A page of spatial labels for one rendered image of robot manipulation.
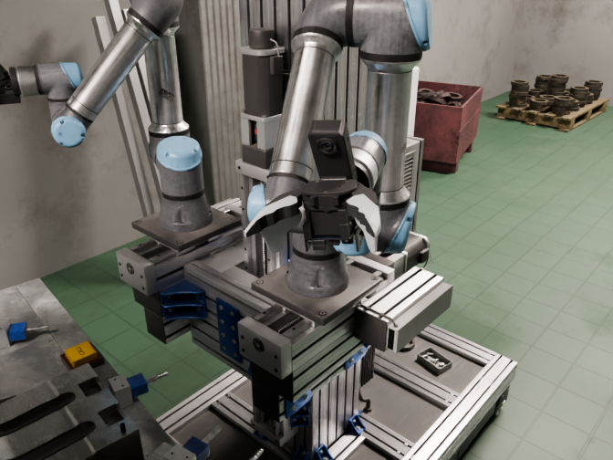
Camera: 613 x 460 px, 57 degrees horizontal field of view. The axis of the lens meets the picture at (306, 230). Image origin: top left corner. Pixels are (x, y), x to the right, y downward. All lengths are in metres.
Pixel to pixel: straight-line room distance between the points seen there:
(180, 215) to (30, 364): 0.53
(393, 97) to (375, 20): 0.14
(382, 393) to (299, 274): 1.09
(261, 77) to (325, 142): 0.67
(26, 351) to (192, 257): 0.49
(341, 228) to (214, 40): 3.06
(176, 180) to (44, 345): 0.56
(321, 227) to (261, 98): 0.68
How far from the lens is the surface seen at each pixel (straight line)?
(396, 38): 1.05
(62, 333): 1.68
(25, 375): 1.58
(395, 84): 1.08
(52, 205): 3.56
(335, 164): 0.71
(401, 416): 2.18
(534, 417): 2.63
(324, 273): 1.24
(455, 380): 2.37
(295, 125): 0.97
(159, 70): 1.61
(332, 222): 0.70
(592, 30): 8.09
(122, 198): 3.78
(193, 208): 1.57
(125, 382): 1.38
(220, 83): 3.75
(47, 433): 1.27
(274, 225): 0.68
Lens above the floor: 1.73
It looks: 26 degrees down
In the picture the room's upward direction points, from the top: straight up
